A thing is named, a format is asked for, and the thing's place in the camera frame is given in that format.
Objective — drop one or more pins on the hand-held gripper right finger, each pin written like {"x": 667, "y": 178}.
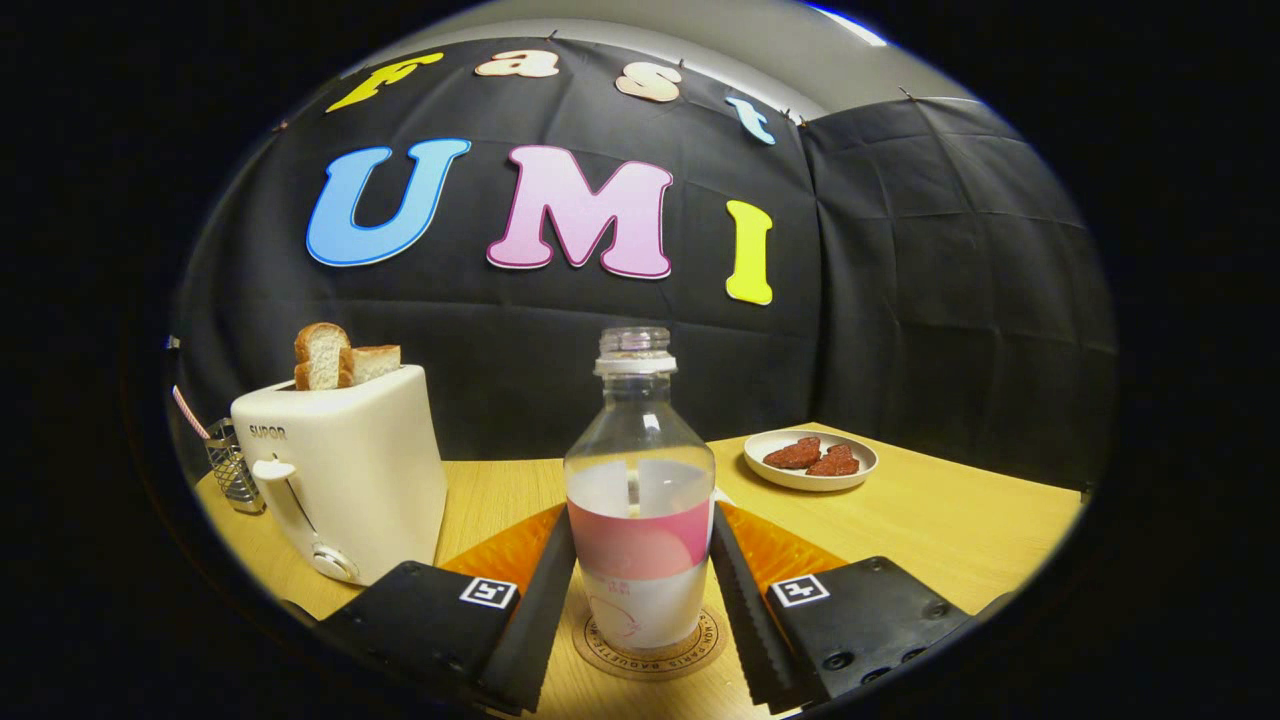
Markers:
{"x": 745, "y": 630}

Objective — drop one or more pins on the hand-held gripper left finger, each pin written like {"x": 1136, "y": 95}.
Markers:
{"x": 535, "y": 630}

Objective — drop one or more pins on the round cork coaster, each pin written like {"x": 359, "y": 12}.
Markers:
{"x": 600, "y": 655}

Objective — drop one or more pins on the clear juice bottle pink label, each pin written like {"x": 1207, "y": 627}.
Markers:
{"x": 640, "y": 540}

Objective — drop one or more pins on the white round plate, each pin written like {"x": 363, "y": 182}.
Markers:
{"x": 800, "y": 480}

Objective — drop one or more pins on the wooden table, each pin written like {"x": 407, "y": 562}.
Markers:
{"x": 950, "y": 530}

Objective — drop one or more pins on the cream toaster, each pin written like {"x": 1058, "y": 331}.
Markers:
{"x": 370, "y": 470}

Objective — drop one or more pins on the toasted bread slice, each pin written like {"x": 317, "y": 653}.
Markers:
{"x": 320, "y": 355}
{"x": 378, "y": 362}

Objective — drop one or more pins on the striped straw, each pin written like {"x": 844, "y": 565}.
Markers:
{"x": 190, "y": 411}

